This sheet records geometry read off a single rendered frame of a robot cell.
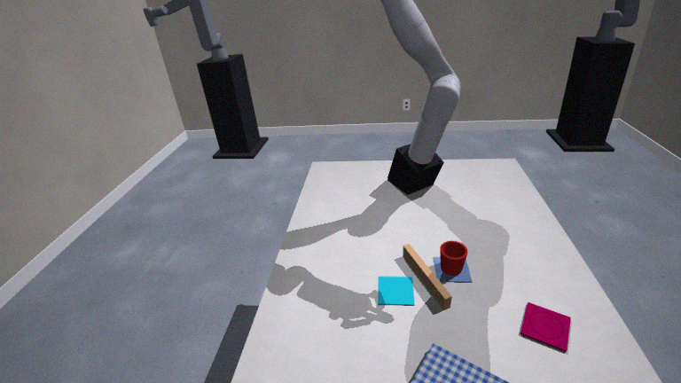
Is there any red cup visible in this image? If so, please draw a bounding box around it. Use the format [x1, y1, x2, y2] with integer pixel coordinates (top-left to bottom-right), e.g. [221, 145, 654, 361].
[440, 241, 467, 276]

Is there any maroon square pad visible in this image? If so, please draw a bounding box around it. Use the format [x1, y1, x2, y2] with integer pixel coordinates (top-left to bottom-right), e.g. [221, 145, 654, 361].
[521, 302, 571, 353]

